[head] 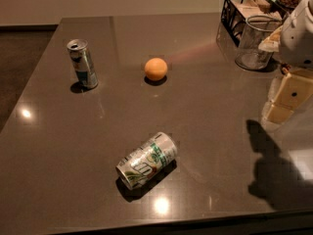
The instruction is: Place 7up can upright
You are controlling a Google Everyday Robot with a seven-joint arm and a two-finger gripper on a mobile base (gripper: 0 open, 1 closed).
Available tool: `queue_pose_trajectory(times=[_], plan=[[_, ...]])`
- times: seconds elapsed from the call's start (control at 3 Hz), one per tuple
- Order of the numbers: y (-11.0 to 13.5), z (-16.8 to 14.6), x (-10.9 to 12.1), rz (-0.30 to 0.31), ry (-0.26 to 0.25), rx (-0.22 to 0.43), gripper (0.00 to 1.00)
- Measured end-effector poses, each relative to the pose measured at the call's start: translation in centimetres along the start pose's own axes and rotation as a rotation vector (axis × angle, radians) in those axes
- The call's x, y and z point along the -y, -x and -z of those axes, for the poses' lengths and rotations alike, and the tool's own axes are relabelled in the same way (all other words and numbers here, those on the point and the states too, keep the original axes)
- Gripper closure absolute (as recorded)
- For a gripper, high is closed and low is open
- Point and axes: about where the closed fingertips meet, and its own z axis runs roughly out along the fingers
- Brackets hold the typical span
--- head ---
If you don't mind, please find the slim silver blue can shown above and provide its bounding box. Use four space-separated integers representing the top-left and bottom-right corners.
67 39 98 89

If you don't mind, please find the orange fruit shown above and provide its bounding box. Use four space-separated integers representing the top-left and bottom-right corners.
144 58 168 81

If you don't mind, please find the silver green 7up can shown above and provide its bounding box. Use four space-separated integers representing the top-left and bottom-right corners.
116 132 178 190

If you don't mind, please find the clear glass jar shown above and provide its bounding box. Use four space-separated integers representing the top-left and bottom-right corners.
235 15 281 71

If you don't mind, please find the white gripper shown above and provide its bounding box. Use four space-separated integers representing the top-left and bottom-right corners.
263 0 313 124

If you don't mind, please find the black wire basket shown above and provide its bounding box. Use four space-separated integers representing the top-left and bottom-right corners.
221 0 288 46

